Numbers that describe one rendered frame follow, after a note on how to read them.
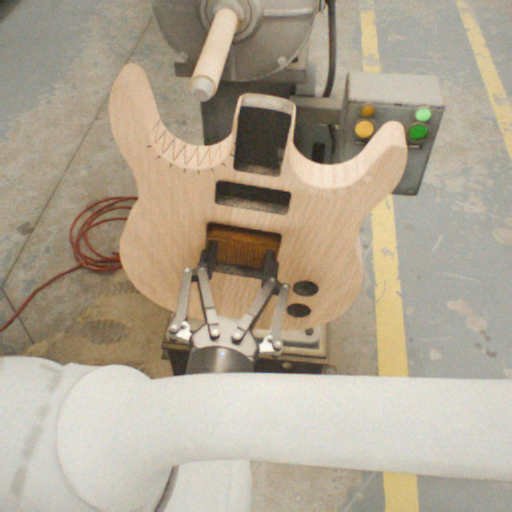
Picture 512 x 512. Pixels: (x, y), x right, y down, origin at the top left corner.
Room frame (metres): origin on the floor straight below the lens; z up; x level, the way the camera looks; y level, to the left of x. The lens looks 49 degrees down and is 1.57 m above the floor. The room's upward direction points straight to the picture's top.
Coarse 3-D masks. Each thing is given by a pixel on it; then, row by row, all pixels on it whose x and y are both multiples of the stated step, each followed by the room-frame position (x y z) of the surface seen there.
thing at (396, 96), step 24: (360, 72) 0.81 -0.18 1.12; (360, 96) 0.73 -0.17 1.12; (384, 96) 0.73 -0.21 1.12; (408, 96) 0.73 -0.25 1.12; (432, 96) 0.73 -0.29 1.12; (360, 120) 0.71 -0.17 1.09; (384, 120) 0.71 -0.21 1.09; (408, 120) 0.71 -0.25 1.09; (432, 120) 0.70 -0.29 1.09; (336, 144) 0.86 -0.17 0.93; (360, 144) 0.72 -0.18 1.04; (408, 144) 0.71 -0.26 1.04; (432, 144) 0.71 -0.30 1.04; (408, 168) 0.71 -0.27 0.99; (408, 192) 0.70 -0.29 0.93
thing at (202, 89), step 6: (204, 78) 0.54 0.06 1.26; (198, 84) 0.53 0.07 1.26; (204, 84) 0.53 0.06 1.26; (210, 84) 0.54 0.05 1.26; (192, 90) 0.53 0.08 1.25; (198, 90) 0.52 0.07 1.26; (204, 90) 0.52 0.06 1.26; (210, 90) 0.53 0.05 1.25; (198, 96) 0.52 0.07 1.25; (204, 96) 0.52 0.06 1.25
